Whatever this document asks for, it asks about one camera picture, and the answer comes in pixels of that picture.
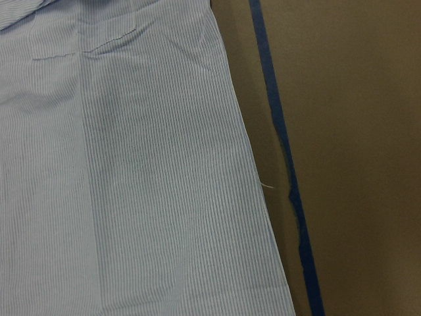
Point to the light blue striped shirt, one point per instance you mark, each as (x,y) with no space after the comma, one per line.
(128,182)

